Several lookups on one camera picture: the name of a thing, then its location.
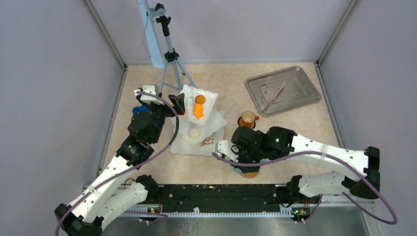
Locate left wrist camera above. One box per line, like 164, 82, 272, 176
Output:
134, 85, 163, 105

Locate light blue tripod stand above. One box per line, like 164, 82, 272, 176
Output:
136, 0, 196, 98

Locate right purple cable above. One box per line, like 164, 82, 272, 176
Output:
211, 151, 398, 225

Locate orange cookie pieces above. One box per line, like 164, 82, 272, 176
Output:
193, 103, 205, 120

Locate white round bun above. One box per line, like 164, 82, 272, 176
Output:
187, 127, 201, 141

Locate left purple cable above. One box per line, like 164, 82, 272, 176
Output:
55, 91, 180, 236

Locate woven rattan coaster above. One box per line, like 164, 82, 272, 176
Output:
240, 172, 259, 178

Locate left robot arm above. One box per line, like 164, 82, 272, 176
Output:
55, 89, 185, 236

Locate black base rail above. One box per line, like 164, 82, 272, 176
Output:
143, 184, 322, 216

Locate purple cable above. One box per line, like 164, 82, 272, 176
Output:
211, 151, 398, 225
55, 91, 180, 236

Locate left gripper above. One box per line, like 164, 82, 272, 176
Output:
146, 92, 185, 144

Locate round orange cookie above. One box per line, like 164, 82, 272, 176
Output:
195, 95, 206, 105

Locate small white decorated cake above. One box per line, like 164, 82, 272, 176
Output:
201, 135, 215, 146

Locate blue toy car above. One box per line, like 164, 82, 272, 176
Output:
132, 105, 150, 115

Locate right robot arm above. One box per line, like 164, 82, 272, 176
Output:
217, 126, 380, 203

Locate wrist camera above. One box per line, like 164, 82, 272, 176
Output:
215, 140, 238, 162
134, 85, 163, 105

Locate light blue mug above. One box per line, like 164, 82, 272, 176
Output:
230, 159, 269, 174

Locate white tiered pillow stand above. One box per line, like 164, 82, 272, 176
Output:
170, 85, 228, 156

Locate black orange face coaster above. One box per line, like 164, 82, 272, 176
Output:
238, 117, 256, 129

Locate pink handled tongs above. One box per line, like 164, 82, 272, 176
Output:
261, 76, 286, 113

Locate orange brown cup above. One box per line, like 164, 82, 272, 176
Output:
241, 111, 260, 122

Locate steel serving tray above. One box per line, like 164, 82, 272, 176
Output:
244, 66, 321, 117

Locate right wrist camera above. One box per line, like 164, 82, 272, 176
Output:
215, 140, 238, 162

